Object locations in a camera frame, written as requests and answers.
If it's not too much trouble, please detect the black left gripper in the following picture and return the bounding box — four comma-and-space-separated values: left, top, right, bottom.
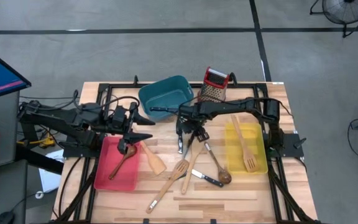
109, 101, 157, 156

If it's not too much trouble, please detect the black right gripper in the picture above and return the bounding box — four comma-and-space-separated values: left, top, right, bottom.
176, 103, 213, 142

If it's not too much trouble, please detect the solid wooden spatula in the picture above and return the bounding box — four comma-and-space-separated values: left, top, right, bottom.
140, 141, 168, 176

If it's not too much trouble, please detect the red translucent plastic tray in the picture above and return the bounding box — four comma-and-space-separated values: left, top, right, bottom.
93, 136, 142, 192

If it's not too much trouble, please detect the wooden fork spatula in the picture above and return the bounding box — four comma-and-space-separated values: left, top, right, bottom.
180, 136, 207, 195

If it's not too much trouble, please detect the slotted wooden spoon with label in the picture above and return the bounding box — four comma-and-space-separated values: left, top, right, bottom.
145, 159, 190, 215

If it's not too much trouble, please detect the paring knife black handle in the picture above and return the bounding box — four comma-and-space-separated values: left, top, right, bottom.
191, 169, 225, 188

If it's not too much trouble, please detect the dark wooden spoon white label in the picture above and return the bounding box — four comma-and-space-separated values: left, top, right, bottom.
204, 141, 232, 185

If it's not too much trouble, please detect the slotted wooden spatula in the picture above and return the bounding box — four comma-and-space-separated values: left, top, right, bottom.
230, 114, 260, 174

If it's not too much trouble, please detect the teal plastic bin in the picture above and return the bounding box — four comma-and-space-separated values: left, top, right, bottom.
137, 74, 195, 122

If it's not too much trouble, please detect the red trimmed metal box grater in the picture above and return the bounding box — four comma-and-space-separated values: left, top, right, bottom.
196, 66, 231, 103

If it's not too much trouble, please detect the yellow translucent plastic tray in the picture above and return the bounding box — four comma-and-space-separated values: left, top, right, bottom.
224, 122, 269, 175

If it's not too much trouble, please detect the white paper sheet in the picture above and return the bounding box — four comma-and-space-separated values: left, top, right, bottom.
38, 148, 65, 194

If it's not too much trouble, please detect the black desk support beam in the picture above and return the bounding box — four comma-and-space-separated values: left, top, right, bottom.
15, 144, 65, 175

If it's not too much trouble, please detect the grey desk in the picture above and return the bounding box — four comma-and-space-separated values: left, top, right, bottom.
0, 90, 29, 224

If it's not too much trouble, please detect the black computer mouse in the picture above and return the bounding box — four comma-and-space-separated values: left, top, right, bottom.
0, 210, 16, 224

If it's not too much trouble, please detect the black floor fan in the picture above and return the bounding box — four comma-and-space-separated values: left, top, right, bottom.
309, 0, 358, 39

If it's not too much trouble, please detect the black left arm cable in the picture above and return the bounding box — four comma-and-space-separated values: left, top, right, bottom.
72, 89, 138, 113

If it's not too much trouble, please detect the black aluminium table frame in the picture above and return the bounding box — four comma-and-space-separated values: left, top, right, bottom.
53, 81, 321, 224

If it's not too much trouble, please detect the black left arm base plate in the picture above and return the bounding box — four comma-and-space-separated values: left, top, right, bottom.
61, 141, 103, 159

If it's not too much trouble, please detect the black floor cable pair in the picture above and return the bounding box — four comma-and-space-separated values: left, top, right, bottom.
19, 95, 81, 108

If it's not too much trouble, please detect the thick black base cable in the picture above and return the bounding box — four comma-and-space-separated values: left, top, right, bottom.
57, 157, 84, 218

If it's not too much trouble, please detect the yellow cable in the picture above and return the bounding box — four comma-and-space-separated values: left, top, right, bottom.
16, 139, 48, 147

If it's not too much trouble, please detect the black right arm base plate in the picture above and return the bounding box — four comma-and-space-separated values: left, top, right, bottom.
264, 133, 307, 159

